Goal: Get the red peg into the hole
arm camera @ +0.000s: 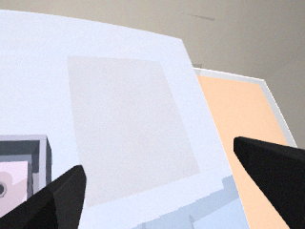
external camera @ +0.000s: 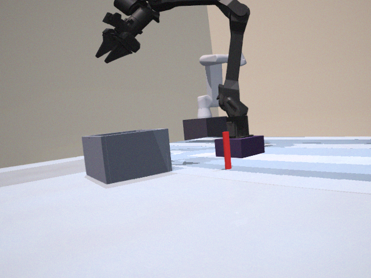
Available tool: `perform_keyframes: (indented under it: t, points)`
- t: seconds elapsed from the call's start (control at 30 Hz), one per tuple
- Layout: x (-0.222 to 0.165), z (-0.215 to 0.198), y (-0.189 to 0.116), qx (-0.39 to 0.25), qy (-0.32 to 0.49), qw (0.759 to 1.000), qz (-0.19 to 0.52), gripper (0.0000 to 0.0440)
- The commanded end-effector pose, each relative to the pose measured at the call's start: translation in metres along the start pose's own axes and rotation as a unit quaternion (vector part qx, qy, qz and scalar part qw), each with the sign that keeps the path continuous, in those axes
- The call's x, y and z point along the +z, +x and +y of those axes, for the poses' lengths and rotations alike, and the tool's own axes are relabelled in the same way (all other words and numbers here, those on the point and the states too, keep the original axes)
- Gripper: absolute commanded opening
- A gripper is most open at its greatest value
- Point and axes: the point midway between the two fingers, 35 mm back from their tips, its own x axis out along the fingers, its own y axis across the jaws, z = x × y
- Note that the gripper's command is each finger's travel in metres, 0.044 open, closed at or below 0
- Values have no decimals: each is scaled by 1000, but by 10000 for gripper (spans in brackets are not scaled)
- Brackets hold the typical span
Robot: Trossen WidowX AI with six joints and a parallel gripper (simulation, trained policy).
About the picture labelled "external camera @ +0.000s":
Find red peg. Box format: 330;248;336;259
223;131;232;169

